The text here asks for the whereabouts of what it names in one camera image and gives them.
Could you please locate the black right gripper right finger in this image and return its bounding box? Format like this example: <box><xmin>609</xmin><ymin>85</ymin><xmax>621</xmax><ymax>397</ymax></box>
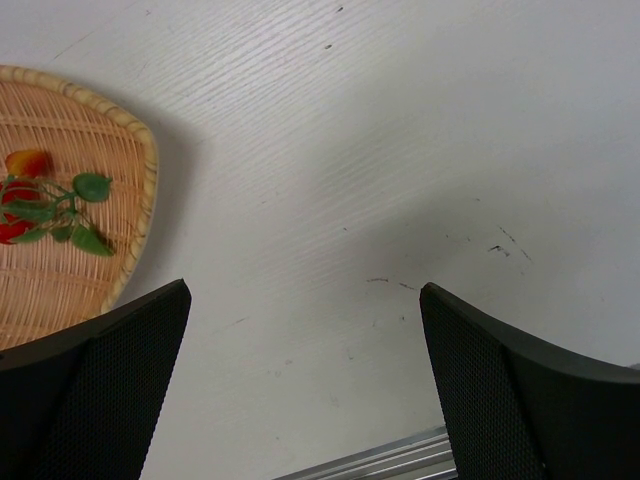
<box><xmin>420</xmin><ymin>283</ymin><xmax>639</xmax><ymax>479</ymax></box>

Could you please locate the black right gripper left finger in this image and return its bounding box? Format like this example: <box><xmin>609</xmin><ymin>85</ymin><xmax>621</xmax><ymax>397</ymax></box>
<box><xmin>1</xmin><ymin>280</ymin><xmax>191</xmax><ymax>479</ymax></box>

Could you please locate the red cherry pair with leaves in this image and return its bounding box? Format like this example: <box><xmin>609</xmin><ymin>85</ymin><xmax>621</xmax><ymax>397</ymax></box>
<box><xmin>1</xmin><ymin>173</ymin><xmax>114</xmax><ymax>257</ymax></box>

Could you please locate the small red orange fruit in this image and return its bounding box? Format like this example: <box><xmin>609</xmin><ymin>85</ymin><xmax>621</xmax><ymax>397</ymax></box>
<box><xmin>5</xmin><ymin>149</ymin><xmax>51</xmax><ymax>178</ymax></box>

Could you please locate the woven triangular fruit basket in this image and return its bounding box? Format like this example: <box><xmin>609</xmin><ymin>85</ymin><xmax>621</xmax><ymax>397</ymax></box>
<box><xmin>1</xmin><ymin>65</ymin><xmax>158</xmax><ymax>349</ymax></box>

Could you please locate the aluminium frame rail front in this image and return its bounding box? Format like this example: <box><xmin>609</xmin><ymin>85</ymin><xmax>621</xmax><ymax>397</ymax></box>
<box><xmin>278</xmin><ymin>426</ymin><xmax>458</xmax><ymax>480</ymax></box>

